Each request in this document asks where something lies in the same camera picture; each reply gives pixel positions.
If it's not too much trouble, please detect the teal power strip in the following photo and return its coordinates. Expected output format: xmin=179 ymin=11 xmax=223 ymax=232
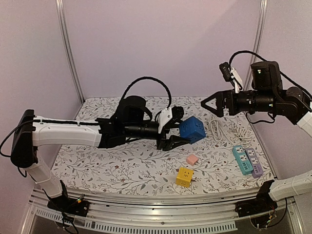
xmin=232 ymin=145 xmax=253 ymax=175

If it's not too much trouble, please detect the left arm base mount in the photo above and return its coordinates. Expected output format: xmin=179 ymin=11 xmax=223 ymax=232
xmin=47 ymin=195 xmax=90 ymax=217

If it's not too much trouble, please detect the left aluminium frame post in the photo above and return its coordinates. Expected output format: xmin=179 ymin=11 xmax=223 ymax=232
xmin=55 ymin=0 xmax=85 ymax=104

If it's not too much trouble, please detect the blue cube socket adapter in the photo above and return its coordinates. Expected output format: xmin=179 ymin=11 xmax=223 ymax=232
xmin=179 ymin=116 xmax=206 ymax=144

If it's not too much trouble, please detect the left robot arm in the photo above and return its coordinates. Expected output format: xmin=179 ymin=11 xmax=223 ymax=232
xmin=8 ymin=93 xmax=190 ymax=212

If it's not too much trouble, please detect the pink plug adapter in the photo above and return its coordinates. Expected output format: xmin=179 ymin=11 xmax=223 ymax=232
xmin=186 ymin=154 xmax=199 ymax=166

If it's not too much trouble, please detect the yellow cube socket adapter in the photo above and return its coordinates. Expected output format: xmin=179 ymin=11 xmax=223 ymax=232
xmin=175 ymin=167 xmax=197 ymax=188

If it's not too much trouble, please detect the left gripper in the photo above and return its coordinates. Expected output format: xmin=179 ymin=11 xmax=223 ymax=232
xmin=125 ymin=121 xmax=191 ymax=152

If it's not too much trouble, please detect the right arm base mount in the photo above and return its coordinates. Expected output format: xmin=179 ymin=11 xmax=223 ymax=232
xmin=234 ymin=195 xmax=278 ymax=217

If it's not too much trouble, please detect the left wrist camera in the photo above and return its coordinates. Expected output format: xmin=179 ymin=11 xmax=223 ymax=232
xmin=156 ymin=107 xmax=173 ymax=134

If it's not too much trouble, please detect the aluminium front rail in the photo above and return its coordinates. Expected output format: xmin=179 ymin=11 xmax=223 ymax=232
xmin=21 ymin=190 xmax=312 ymax=234

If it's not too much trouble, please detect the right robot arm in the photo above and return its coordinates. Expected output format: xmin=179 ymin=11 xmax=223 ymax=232
xmin=201 ymin=50 xmax=312 ymax=136

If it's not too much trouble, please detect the floral table mat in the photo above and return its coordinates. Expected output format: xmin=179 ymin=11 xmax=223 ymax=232
xmin=52 ymin=97 xmax=275 ymax=196

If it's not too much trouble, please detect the white coiled cable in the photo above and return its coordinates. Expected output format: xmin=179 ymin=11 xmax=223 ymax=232
xmin=206 ymin=114 xmax=227 ymax=142

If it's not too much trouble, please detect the beige coiled cable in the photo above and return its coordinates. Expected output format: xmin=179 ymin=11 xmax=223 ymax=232
xmin=230 ymin=123 xmax=253 ymax=145

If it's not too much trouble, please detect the purple power strip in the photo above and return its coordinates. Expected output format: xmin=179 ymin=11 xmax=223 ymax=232
xmin=245 ymin=148 xmax=263 ymax=178

